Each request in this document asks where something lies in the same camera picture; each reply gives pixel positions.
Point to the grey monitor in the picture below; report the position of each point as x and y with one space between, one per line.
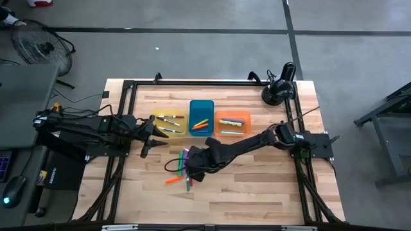
25 106

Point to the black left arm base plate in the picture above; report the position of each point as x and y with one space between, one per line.
106 153

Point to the yellow plastic bin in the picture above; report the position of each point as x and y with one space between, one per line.
173 126

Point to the silver metal bracket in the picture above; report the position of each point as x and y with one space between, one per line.
119 227
298 228

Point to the black Husky case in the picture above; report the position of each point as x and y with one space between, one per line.
64 173

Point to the black computer mouse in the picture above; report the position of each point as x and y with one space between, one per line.
14 189

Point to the purple Sharpie highlighter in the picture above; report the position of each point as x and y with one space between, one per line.
237 120
185 152

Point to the yellow Sharpie highlighter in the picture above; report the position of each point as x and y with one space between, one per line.
229 123

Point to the yellow marker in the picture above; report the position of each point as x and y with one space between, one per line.
201 122

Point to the yellow connector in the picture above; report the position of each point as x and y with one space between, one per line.
56 106

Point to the fat neon orange marker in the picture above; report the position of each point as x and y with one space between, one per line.
174 180

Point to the green Expo marker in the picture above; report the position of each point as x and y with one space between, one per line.
187 185

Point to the slim orange marker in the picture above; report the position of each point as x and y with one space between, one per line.
200 126

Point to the black metal stand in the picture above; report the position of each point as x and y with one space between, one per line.
386 144

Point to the black metal table frame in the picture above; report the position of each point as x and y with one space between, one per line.
208 83

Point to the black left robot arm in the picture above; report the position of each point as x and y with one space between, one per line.
80 128

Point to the black desk lamp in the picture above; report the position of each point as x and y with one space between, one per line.
279 90

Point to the maroon Expo marker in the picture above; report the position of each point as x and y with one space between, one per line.
171 116

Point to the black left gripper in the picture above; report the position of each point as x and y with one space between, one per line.
146 134

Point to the black floor fan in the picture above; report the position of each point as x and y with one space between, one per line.
48 48

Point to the orange plastic bin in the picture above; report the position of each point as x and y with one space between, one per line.
232 127

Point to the green Sharpie highlighter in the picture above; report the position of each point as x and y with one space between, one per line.
180 163

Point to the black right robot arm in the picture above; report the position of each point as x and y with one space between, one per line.
250 144

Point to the black frame clamp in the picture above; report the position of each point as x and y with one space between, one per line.
157 78
253 77

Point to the teal blue plastic bin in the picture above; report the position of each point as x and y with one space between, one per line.
200 109

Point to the teal Sharpie highlighter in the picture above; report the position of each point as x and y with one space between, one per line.
232 132

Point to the yellow label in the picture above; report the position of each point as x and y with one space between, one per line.
41 177

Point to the small black square tag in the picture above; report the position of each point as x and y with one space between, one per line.
105 95

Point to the black keyboard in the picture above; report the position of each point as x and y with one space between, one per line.
4 165

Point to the black Expo marker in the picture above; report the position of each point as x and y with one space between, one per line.
168 121

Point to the black round knob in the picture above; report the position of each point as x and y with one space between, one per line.
40 211

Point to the person's foot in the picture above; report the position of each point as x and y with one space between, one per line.
11 20
40 2

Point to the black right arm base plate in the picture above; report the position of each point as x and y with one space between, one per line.
324 152

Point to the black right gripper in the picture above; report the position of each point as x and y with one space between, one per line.
199 160

